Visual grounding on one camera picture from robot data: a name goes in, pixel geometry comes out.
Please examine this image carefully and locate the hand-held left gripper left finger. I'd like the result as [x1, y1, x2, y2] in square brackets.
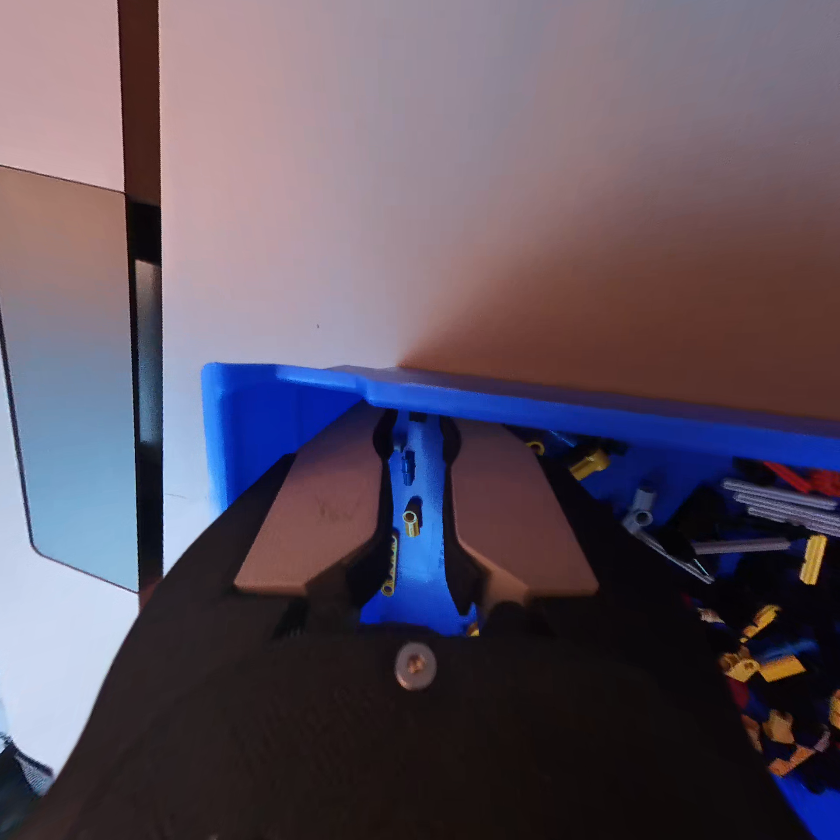
[233, 402, 400, 608]

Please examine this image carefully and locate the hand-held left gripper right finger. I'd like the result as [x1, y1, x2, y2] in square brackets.
[438, 415, 601, 616]

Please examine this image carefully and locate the blue plastic bin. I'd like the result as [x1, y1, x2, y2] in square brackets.
[200, 361, 840, 840]

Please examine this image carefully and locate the pile of lego pieces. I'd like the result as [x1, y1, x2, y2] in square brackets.
[505, 423, 840, 795]

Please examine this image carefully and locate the grey desk cover plate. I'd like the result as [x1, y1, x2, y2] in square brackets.
[0, 165, 140, 592]

